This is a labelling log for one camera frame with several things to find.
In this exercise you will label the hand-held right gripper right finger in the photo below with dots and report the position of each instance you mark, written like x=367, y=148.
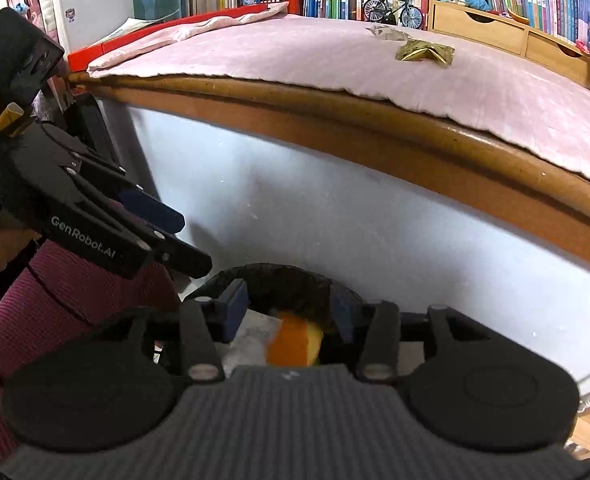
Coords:
x=342, y=315

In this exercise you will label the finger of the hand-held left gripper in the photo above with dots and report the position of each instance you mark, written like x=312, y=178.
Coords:
x=155, y=212
x=190, y=265

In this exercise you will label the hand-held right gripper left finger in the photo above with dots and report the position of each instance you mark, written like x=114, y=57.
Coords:
x=235, y=310

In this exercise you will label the white printed bag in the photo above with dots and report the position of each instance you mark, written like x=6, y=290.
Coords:
x=250, y=340

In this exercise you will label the orange fruit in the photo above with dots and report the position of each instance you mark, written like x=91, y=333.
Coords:
x=295, y=342

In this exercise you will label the black waste bin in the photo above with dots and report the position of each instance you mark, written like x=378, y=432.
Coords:
x=285, y=280

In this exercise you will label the red tray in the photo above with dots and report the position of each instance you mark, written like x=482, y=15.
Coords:
x=82, y=57

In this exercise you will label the open booklet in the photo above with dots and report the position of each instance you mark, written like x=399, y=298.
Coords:
x=130, y=27

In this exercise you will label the white cabinet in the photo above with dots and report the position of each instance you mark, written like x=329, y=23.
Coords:
x=90, y=0

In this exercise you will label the wooden desk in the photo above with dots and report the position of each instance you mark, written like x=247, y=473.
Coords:
x=375, y=130

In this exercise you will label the folded pink cloth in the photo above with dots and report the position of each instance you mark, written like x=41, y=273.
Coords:
x=200, y=27

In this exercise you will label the pink tablecloth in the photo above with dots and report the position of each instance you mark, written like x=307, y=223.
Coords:
x=325, y=55

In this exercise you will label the gold wrapper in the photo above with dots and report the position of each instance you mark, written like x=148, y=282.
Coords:
x=425, y=52

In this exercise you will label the crumpled clear packet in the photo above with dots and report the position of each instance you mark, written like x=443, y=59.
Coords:
x=387, y=32

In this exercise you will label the black toy bicycle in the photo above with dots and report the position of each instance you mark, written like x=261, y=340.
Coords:
x=375, y=10

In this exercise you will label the wooden drawer organizer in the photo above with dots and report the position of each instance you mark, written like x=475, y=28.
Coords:
x=490, y=32

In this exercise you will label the blue yarn ball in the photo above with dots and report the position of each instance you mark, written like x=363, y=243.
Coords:
x=477, y=1

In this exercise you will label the yellow toy banana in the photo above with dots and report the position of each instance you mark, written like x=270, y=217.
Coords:
x=521, y=17

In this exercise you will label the pink hair clip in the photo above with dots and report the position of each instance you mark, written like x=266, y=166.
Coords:
x=583, y=46

